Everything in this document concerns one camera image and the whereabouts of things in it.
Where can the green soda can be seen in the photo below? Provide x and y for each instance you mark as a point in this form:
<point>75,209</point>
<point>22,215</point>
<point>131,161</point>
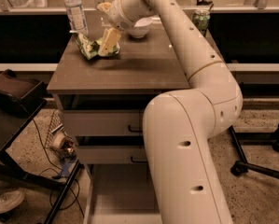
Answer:
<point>201,19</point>

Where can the bottom open grey drawer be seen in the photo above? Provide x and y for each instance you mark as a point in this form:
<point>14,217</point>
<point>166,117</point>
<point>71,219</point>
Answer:
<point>121,194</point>

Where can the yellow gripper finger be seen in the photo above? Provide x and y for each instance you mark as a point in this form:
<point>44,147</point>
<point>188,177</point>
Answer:
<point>110,42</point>
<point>104,7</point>

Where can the grey drawer cabinet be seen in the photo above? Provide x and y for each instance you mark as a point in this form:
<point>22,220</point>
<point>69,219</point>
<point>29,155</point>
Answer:
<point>142,71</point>

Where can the wire basket with clutter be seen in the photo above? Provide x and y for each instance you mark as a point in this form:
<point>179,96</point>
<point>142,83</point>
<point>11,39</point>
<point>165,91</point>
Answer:
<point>58,141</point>

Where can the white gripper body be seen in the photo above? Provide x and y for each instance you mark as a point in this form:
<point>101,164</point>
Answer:
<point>118,13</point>

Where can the black office chair base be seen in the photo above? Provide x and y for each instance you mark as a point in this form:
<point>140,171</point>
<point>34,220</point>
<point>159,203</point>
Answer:
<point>253,183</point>

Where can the lower grey drawer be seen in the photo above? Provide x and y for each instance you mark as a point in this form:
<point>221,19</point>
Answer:
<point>110,154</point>

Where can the green jalapeno chip bag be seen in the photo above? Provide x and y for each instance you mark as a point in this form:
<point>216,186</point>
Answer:
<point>88,48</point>

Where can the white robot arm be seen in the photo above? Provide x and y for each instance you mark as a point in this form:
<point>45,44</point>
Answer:
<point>178,124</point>

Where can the white ceramic bowl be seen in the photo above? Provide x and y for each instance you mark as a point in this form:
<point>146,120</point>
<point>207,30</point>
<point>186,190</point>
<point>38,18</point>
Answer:
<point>141,28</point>

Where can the upper grey drawer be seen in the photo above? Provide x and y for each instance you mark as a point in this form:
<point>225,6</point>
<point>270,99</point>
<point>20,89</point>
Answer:
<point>102,122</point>

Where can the white shoe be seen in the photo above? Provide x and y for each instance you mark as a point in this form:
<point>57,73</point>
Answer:
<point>10,200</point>

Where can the clear blue plastic bottle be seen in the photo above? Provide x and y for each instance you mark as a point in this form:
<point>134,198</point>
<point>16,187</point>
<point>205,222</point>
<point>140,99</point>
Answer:
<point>76,16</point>

